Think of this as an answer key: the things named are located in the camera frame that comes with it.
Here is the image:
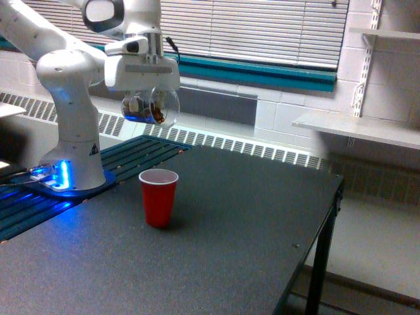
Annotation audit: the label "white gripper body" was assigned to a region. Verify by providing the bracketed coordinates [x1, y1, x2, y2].
[104, 55, 180, 92]

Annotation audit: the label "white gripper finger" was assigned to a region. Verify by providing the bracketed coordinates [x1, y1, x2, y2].
[128, 95, 141, 113]
[154, 90, 166, 110]

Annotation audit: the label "clear cup with nuts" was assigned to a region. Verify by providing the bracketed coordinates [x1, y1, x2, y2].
[121, 87, 180, 129]

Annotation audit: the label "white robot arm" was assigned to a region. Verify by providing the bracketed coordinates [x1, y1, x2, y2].
[1, 1, 180, 192]

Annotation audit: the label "white baseboard radiator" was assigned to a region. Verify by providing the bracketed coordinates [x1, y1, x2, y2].
[1, 89, 327, 169]

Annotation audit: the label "teal window sill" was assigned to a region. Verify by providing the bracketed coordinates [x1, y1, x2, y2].
[0, 35, 338, 93]

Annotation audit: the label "red plastic cup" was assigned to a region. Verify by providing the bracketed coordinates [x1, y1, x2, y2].
[138, 169, 179, 228]

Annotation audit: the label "white window blinds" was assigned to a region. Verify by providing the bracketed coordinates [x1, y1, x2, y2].
[19, 0, 349, 70]

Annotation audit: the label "black table leg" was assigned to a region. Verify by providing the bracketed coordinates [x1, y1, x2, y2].
[305, 182, 345, 314]

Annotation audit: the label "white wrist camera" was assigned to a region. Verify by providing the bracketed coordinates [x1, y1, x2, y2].
[104, 35, 149, 56]

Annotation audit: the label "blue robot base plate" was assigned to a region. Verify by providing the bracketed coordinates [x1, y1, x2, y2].
[6, 171, 116, 200]

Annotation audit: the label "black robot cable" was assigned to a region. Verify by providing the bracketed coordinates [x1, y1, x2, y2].
[0, 167, 37, 188]

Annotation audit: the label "blue slatted rail platform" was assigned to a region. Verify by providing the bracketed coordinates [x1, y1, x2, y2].
[1, 136, 191, 241]

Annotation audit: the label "white shelf bracket rail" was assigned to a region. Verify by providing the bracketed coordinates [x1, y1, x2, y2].
[351, 0, 383, 117]

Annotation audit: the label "upper white wall shelf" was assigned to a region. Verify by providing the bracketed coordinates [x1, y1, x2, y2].
[349, 28, 420, 40]

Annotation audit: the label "white wall shelf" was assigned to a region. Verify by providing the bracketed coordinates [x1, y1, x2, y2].
[349, 28, 420, 40]
[292, 112, 419, 150]

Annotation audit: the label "lower white wall shelf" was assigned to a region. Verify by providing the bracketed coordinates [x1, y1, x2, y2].
[292, 112, 419, 150]

